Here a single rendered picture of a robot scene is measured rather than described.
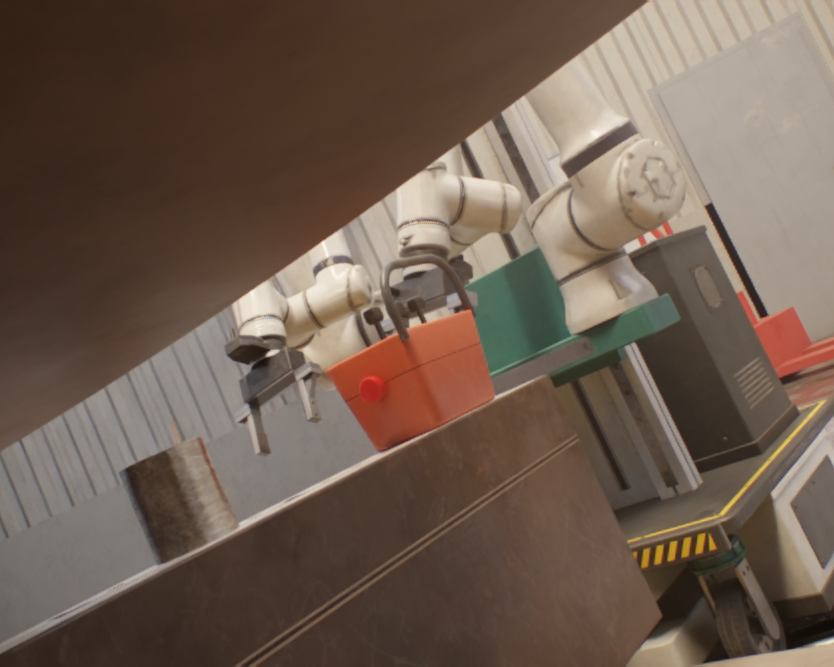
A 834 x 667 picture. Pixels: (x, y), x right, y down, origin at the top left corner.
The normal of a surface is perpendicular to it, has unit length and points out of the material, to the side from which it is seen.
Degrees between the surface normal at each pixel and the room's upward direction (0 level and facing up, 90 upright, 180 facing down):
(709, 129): 90
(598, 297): 68
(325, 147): 180
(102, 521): 90
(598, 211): 100
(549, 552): 90
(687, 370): 90
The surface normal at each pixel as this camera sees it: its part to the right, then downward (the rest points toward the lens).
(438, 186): 0.42, -0.28
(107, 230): 0.41, 0.91
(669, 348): -0.57, 0.18
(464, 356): 0.80, -0.29
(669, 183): 0.59, -0.14
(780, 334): 0.61, -0.35
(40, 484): -0.27, 0.03
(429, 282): -0.76, -0.16
